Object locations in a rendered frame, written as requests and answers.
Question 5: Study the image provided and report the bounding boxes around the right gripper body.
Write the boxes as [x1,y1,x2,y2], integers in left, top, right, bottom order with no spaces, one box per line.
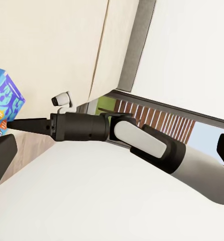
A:
[50,112,92,142]

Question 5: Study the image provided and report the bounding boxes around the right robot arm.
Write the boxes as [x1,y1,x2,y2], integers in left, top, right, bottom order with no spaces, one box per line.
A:
[7,91,224,205]

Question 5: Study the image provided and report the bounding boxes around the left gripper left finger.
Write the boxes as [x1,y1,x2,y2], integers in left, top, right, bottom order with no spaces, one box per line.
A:
[0,134,18,180]

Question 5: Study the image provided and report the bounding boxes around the board game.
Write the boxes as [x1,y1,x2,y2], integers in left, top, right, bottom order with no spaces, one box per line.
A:
[0,69,26,137]

